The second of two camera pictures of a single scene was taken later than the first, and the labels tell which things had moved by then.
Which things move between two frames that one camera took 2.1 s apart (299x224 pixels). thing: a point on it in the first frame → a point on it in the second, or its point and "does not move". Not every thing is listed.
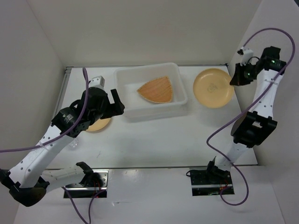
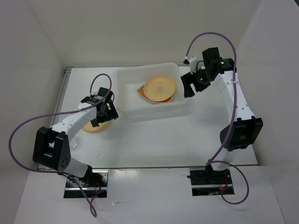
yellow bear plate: [212, 87] → [159, 88]
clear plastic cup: [74, 145] does not move
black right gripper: [237, 79] → [188, 78]
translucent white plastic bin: [151, 91] does not move
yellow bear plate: [98, 124] does not move
